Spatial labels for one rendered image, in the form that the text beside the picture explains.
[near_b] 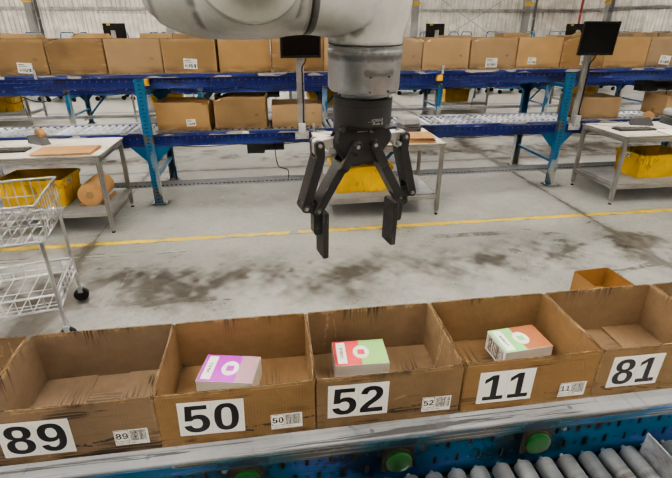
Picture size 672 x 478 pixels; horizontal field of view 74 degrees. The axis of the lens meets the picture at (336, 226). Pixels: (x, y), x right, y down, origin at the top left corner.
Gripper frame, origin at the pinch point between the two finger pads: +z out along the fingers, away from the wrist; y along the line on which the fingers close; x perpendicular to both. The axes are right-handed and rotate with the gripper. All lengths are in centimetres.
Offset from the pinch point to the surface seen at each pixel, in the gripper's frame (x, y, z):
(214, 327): 59, -17, 58
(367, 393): 21, 15, 60
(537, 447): 1, 58, 77
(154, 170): 455, -27, 143
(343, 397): 22, 9, 60
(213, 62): 480, 53, 35
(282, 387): 26, -5, 55
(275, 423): 26, -8, 67
